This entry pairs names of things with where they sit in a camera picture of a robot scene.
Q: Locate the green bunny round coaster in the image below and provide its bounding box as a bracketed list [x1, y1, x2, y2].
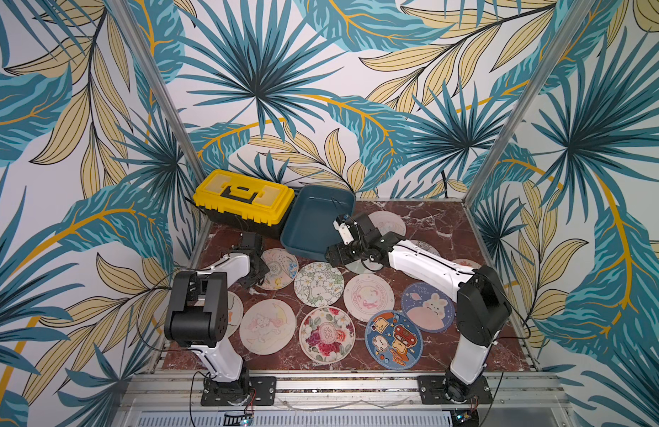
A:
[345, 260, 384, 275]

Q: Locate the pink bow bear coaster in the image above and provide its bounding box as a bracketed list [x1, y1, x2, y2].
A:
[454, 258, 480, 269]

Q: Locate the pink kitty round coaster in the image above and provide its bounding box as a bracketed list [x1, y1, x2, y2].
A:
[368, 211, 407, 236]

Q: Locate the beige pink figure coaster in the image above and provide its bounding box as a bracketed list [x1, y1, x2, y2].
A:
[239, 299, 297, 356]

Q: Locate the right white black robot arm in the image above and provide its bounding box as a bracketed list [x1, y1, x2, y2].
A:
[325, 213, 512, 404]

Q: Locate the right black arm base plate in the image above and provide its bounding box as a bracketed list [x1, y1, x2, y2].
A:
[416, 375, 493, 405]

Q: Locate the blue cartoon toast coaster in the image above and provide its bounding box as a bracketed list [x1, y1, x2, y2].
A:
[365, 311, 424, 371]

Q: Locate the aluminium front frame rail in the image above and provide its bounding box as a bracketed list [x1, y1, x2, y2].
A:
[112, 371, 578, 426]

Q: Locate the left aluminium corner post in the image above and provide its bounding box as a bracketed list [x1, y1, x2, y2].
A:
[107, 0, 206, 183]

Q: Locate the green sketch round coaster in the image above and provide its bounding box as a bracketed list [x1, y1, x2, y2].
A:
[411, 240, 441, 256]

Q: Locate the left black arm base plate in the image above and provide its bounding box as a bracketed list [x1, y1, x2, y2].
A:
[201, 376, 277, 407]

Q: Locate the pink cartoon round coaster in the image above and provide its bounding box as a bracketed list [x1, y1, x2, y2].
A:
[343, 274, 395, 322]

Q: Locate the white floral round coaster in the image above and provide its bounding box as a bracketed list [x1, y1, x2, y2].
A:
[294, 262, 345, 308]

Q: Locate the red rose floral coaster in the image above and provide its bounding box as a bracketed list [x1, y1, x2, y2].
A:
[298, 306, 356, 365]

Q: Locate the pastel cartoon round coaster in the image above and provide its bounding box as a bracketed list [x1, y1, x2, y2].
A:
[259, 248, 299, 291]

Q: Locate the purple bunny round coaster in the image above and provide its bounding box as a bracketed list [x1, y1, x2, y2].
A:
[402, 282, 456, 333]

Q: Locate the teal plastic storage tray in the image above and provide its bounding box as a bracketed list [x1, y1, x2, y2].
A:
[280, 185, 356, 262]

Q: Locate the aluminium corner post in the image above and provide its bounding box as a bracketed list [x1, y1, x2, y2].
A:
[107, 0, 206, 183]
[463, 0, 595, 208]

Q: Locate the white animal round coaster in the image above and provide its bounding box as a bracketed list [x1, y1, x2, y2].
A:
[225, 291, 244, 338]

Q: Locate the yellow black toolbox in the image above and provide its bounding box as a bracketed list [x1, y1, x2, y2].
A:
[192, 170, 296, 238]

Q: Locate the right aluminium corner post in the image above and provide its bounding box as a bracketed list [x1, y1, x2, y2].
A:
[463, 0, 595, 208]

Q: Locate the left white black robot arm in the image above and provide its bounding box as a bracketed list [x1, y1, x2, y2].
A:
[165, 232, 269, 406]

